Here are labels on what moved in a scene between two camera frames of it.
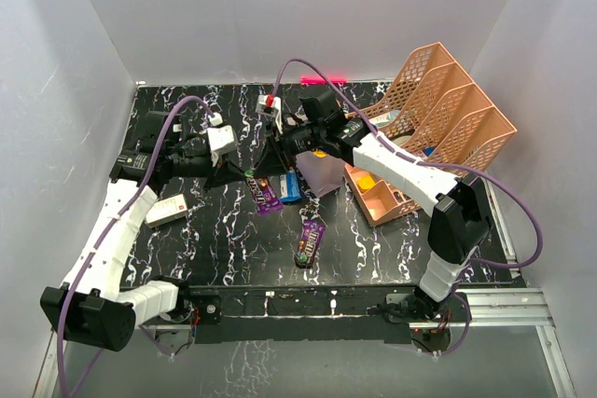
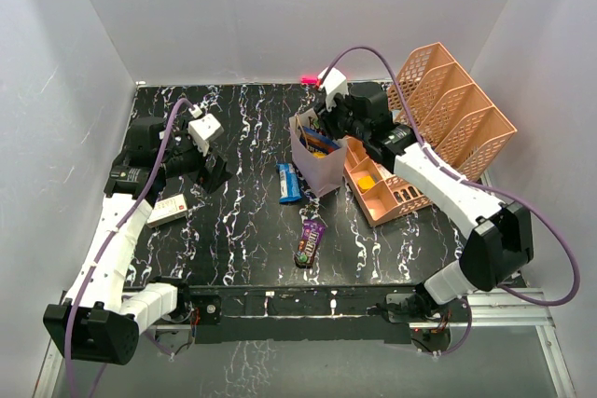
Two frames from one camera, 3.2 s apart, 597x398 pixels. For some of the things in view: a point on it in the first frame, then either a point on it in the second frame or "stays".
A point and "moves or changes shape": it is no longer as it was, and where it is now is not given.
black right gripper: x=271 y=160 → x=326 y=118
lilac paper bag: x=324 y=172 stays
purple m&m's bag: x=264 y=195 moves or changes shape
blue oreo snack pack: x=289 y=187 stays
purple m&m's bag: x=311 y=238 stays
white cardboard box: x=169 y=209 stays
